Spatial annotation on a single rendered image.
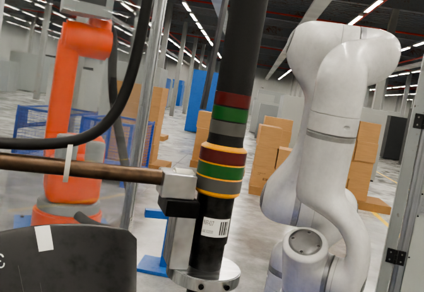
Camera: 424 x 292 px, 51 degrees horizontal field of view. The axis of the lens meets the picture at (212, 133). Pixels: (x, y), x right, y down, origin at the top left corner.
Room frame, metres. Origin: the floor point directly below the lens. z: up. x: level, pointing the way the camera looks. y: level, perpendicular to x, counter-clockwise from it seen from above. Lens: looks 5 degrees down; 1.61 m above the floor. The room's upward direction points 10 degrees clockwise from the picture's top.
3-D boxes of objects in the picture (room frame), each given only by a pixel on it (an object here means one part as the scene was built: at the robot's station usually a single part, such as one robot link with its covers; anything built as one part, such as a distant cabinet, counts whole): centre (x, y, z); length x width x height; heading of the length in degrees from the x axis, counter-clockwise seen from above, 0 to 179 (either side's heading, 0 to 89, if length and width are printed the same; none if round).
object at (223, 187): (0.41, -0.01, 1.53); 0.04 x 0.04 x 0.01
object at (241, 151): (0.41, -0.01, 1.55); 0.04 x 0.04 x 0.05
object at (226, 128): (0.41, -0.01, 1.59); 0.03 x 0.03 x 0.01
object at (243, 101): (0.41, -0.01, 1.61); 0.03 x 0.03 x 0.01
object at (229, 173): (0.41, -0.01, 1.55); 0.04 x 0.04 x 0.01
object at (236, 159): (0.41, -0.01, 1.56); 0.04 x 0.04 x 0.01
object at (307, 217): (1.08, -0.29, 1.33); 0.19 x 0.12 x 0.24; 81
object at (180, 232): (0.41, 0.00, 1.49); 0.09 x 0.07 x 0.10; 108
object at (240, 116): (0.41, -0.01, 1.60); 0.03 x 0.03 x 0.01
